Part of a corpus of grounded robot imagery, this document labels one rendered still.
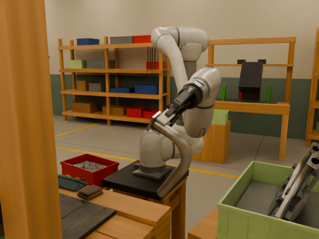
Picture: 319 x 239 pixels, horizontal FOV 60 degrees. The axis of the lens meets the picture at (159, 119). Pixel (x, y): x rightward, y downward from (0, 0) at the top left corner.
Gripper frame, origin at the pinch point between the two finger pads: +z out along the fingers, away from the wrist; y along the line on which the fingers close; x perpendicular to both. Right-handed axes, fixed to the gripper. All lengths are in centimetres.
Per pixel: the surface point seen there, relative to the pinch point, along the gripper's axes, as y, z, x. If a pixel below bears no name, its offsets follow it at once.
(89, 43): -313, -458, -367
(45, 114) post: 4.7, 26.4, -18.0
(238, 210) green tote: -34, -22, 39
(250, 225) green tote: -35, -21, 46
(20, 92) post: 10.4, 30.2, -21.4
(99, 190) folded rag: -69, -12, -16
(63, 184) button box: -79, -8, -34
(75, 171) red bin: -96, -27, -41
